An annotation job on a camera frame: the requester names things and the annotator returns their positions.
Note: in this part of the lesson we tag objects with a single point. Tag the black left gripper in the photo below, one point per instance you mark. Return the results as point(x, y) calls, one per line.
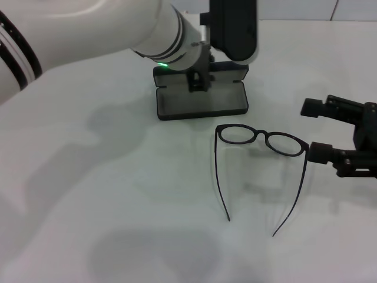
point(200, 63)

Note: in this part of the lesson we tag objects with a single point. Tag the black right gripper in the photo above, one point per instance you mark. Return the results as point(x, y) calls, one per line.
point(368, 126)

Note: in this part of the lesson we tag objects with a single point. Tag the black glasses case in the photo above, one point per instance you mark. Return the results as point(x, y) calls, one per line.
point(200, 100)

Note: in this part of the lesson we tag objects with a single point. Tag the black glasses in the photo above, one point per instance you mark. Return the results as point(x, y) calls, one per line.
point(260, 133)

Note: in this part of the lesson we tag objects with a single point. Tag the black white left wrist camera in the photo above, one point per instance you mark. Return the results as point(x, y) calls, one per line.
point(232, 29)

